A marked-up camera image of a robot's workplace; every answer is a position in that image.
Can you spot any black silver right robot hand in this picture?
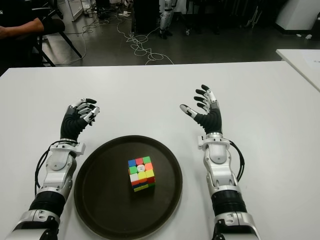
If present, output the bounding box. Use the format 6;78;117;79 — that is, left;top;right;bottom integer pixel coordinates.
179;84;223;136

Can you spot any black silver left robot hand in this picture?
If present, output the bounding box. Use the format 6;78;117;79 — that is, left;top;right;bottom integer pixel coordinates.
60;97;101;141

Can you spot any multicolour Rubik's cube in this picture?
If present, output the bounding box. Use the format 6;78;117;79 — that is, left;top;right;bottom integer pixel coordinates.
127;156;156;193

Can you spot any dark brown round plate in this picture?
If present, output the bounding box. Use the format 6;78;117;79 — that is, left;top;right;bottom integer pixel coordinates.
73;134;183;240

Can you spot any black chair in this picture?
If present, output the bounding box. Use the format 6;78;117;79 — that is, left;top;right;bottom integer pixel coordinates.
32;7;83;67

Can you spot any small white side table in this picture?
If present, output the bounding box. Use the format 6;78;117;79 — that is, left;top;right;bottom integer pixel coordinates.
275;48;320;92

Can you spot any seated person in black shirt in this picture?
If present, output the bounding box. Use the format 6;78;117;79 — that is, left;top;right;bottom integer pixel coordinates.
0;0;46;67

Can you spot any black cabinet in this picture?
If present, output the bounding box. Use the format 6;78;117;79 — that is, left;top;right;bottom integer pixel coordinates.
133;0;161;35

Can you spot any white cabinet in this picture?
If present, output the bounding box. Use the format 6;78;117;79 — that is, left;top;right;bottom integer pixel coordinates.
274;0;320;32

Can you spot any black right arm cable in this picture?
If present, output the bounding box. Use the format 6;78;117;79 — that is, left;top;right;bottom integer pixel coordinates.
228;139;245;183

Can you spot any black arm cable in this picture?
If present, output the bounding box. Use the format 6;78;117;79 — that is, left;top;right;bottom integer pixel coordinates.
35;141;76;188
228;139;245;183

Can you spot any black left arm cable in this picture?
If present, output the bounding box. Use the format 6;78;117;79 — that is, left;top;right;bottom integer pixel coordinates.
35;141;76;188

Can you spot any tangled white floor cable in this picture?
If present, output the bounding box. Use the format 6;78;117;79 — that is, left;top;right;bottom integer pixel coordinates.
116;16;176;66

